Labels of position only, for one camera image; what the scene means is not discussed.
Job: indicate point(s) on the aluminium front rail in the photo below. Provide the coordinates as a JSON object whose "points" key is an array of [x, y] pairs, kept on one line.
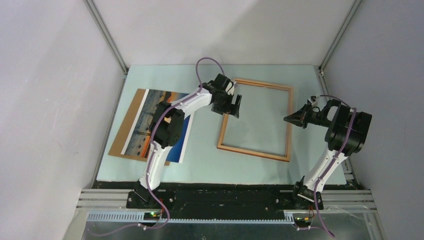
{"points": [[357, 201]]}

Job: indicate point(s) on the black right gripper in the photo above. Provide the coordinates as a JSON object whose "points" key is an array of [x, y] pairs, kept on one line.
{"points": [[296, 118]]}

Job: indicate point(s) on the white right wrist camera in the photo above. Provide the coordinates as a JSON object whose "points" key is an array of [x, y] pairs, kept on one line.
{"points": [[313, 101]]}

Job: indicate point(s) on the aluminium rail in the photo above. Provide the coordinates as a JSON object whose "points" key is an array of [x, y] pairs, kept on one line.
{"points": [[336, 69], [357, 201], [114, 49]]}

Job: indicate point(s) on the brown fibreboard backing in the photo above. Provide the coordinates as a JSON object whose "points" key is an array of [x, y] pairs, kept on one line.
{"points": [[127, 126]]}

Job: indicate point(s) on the sunset landscape photo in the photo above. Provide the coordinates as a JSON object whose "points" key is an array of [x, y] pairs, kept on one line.
{"points": [[142, 126]]}

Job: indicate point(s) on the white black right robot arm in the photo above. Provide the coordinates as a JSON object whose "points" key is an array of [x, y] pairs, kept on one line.
{"points": [[346, 134]]}

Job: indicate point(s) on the aluminium rail left side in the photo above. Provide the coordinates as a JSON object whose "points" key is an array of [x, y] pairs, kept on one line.
{"points": [[114, 49]]}

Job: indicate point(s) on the grey slotted cable duct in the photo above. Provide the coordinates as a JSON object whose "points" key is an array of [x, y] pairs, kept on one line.
{"points": [[142, 217]]}

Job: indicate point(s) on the wooden picture frame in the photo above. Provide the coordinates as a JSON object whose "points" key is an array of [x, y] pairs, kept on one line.
{"points": [[260, 130]]}

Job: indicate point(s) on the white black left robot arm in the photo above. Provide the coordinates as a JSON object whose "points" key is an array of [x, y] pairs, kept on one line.
{"points": [[168, 121]]}

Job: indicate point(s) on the aluminium rail right side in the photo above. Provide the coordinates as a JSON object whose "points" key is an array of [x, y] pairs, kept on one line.
{"points": [[336, 69]]}

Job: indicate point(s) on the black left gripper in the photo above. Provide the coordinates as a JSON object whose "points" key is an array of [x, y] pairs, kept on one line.
{"points": [[230, 108]]}

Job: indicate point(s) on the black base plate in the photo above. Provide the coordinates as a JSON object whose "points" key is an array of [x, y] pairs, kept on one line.
{"points": [[220, 204]]}

